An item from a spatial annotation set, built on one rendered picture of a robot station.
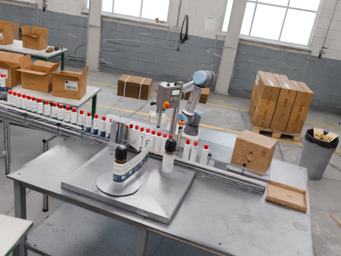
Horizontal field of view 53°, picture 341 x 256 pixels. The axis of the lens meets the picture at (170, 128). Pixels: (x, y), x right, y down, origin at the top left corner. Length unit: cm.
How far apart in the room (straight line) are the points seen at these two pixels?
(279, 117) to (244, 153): 329
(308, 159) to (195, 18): 435
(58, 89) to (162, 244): 228
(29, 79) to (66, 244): 229
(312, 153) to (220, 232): 298
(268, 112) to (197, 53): 274
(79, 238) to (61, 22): 666
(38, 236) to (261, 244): 175
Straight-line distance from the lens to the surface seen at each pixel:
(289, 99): 617
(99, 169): 266
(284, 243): 242
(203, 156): 282
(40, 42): 674
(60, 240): 304
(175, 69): 832
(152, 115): 337
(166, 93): 276
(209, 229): 231
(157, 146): 291
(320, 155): 507
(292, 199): 290
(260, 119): 620
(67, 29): 893
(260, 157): 297
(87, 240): 303
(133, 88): 693
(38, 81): 452
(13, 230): 227
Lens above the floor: 224
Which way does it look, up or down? 23 degrees down
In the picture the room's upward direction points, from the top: 9 degrees clockwise
